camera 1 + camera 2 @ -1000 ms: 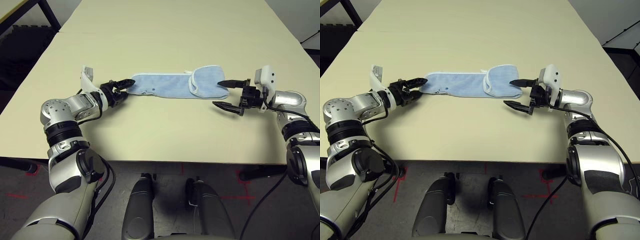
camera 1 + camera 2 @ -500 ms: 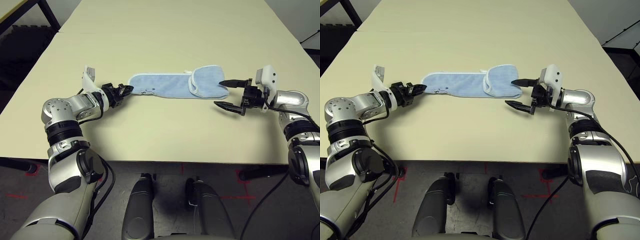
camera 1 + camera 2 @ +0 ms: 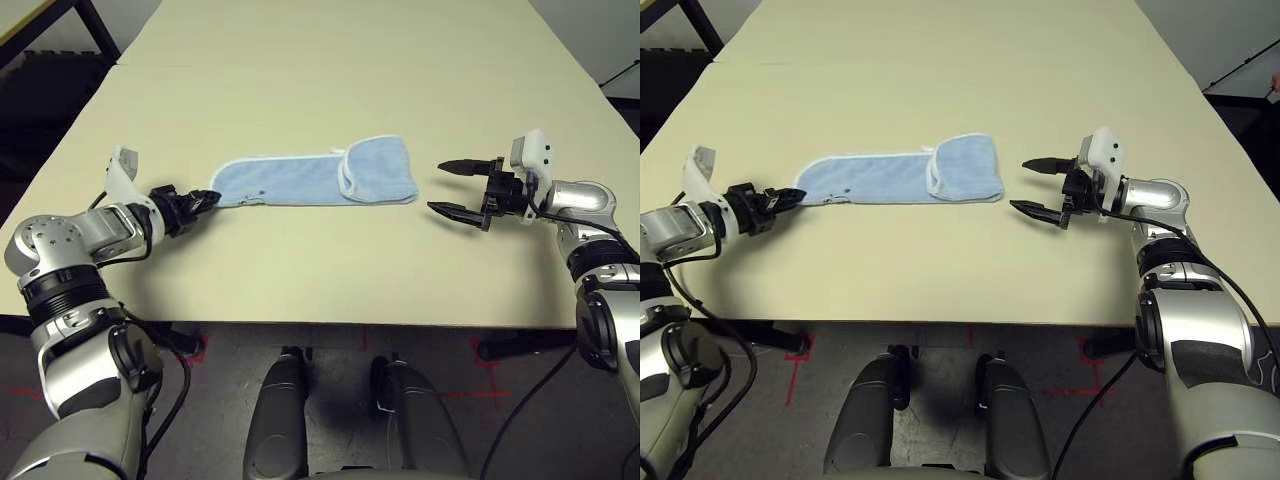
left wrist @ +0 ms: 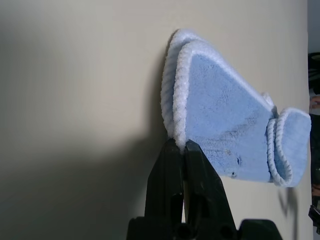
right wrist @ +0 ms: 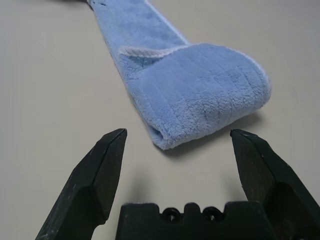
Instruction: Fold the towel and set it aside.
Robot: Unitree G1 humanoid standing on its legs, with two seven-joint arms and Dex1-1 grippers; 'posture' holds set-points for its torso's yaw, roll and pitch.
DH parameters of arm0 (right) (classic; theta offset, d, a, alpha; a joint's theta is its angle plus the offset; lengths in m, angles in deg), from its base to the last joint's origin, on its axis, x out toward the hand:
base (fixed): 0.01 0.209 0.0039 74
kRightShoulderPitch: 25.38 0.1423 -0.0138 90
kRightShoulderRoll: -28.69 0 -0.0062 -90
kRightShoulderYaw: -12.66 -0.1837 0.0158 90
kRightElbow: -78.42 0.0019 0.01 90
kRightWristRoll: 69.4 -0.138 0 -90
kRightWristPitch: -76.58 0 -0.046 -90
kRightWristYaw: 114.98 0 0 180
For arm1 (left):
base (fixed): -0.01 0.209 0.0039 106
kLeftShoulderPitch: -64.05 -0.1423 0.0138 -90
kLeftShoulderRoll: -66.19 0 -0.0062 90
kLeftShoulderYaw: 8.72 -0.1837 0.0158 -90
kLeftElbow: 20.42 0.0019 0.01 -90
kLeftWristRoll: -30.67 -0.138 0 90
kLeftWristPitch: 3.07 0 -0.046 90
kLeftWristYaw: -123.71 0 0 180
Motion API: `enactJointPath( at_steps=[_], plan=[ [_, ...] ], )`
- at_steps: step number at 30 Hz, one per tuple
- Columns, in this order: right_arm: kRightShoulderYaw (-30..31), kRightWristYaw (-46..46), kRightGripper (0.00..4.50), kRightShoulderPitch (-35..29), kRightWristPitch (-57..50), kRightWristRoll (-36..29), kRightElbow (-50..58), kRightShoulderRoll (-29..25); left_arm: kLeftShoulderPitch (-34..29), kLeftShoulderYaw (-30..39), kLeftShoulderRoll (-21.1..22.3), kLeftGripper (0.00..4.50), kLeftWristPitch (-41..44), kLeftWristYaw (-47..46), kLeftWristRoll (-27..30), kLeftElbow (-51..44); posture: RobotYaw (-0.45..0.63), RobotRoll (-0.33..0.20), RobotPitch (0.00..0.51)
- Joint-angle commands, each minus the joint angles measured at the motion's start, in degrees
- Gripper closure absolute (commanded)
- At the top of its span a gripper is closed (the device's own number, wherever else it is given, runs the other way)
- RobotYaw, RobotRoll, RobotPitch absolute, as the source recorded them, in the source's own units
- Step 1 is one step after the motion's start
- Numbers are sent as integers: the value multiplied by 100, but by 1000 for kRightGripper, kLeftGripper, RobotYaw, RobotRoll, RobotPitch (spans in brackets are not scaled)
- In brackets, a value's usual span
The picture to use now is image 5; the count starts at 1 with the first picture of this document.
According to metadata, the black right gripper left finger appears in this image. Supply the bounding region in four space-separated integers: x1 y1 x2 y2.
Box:
34 128 128 240

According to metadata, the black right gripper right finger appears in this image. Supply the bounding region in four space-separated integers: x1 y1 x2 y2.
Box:
229 128 320 240

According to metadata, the light blue white-trimmed towel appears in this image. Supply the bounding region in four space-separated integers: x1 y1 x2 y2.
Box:
86 0 273 151

